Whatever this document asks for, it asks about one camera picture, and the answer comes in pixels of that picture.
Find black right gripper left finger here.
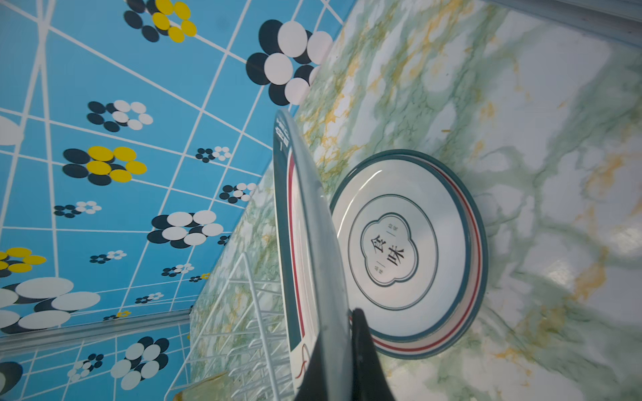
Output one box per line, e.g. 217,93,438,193
294,345,326,401

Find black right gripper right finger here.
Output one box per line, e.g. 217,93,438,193
351,308,395,401

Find plate teal red band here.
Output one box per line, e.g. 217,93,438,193
273,110,353,400

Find white plate red characters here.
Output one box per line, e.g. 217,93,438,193
350,149,490,360

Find white wire dish rack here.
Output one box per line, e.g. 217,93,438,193
164,255,295,400

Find aluminium corner post left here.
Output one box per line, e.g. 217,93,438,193
1,309,191,355

